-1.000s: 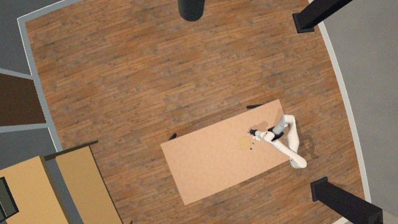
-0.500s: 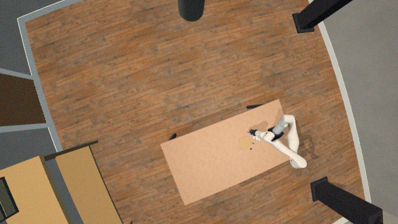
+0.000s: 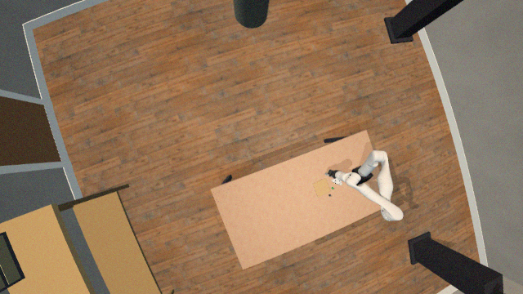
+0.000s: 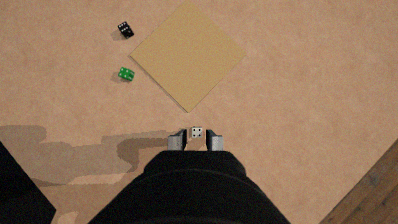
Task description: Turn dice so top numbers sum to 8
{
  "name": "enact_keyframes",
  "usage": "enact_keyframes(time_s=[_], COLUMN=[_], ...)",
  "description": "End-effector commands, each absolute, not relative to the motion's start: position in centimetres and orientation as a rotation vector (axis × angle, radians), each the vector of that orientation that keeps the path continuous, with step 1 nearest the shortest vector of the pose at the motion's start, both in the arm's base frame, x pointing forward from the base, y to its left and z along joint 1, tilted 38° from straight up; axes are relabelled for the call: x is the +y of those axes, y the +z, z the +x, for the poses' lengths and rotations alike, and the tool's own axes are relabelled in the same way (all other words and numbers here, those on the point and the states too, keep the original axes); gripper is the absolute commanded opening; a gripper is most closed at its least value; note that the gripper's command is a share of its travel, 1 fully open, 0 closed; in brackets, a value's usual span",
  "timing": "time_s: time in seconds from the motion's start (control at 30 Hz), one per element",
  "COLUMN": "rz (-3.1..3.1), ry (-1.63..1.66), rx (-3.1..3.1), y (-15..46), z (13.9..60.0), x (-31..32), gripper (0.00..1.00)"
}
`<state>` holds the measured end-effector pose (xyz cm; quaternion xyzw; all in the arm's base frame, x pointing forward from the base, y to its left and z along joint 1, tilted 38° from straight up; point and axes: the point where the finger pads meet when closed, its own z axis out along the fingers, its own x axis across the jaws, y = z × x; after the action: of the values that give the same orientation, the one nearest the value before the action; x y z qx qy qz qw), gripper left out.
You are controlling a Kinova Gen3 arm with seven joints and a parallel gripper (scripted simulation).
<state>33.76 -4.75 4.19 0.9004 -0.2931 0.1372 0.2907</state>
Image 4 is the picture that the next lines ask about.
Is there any green die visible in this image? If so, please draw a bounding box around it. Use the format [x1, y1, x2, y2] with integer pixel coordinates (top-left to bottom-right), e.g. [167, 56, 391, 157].
[118, 67, 135, 81]

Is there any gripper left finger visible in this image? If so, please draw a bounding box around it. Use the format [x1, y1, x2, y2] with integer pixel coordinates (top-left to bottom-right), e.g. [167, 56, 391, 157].
[168, 129, 187, 150]

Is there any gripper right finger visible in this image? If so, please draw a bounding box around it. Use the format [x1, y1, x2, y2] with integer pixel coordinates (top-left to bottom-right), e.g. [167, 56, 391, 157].
[206, 129, 223, 151]

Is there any tan square mat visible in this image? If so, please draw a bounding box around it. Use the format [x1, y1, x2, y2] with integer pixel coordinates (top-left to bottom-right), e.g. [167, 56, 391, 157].
[130, 0, 246, 113]

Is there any white die with black pips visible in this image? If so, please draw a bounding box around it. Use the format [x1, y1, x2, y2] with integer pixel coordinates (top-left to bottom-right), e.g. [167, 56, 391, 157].
[192, 127, 202, 138]

